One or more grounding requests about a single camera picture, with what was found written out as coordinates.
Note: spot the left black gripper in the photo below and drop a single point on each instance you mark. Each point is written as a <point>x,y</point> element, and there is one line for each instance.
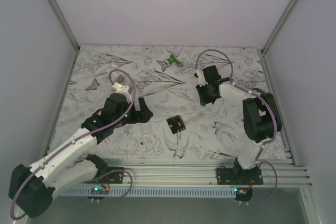
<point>143,115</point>

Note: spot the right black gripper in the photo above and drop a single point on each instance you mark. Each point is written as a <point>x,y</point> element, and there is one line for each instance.
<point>204,100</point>

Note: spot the black fuse box base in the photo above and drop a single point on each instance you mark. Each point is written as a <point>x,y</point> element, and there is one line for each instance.
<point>176,124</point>

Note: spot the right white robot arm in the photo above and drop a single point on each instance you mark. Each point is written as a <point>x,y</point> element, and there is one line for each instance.
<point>261,118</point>

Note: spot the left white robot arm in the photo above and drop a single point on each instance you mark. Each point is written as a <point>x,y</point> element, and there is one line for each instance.
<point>33,188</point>

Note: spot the clear fuse box cover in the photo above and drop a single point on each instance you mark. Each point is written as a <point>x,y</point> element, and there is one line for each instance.
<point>146,129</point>

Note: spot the white and grey pipe fitting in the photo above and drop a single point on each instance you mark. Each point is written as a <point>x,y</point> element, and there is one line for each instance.
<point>113,75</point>

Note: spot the floral printed table mat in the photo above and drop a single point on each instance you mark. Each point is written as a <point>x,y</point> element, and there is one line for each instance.
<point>213,132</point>

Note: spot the small grey hammer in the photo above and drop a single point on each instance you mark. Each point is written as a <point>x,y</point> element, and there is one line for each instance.
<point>258,90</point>

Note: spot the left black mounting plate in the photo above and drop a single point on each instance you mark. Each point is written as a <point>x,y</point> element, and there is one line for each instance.
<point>111,175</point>

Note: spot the black mounting plate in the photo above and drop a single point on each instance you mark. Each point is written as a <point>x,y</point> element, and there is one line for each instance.
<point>235,176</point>
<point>111,175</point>

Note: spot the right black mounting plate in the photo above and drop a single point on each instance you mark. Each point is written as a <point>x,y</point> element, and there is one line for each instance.
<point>235,176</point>

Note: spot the left controller board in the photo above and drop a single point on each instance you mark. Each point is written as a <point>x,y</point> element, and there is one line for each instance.
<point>100,190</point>

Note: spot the controller board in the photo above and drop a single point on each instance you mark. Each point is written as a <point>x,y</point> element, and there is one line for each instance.
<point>243,191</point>
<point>100,190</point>

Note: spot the right controller board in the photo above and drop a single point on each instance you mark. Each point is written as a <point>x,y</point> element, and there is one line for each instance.
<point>243,191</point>

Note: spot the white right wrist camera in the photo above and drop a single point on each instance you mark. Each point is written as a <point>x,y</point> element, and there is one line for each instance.
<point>201,79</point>

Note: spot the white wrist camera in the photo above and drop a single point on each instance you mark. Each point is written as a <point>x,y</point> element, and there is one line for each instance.
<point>201,79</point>
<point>124,90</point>

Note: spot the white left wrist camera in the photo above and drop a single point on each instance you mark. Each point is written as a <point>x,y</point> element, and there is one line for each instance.
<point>124,90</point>

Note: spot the aluminium frame rail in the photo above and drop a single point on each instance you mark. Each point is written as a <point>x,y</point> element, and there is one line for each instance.
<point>201,172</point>

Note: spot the white slotted cable duct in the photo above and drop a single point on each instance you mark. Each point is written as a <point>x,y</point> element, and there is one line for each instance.
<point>167,192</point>

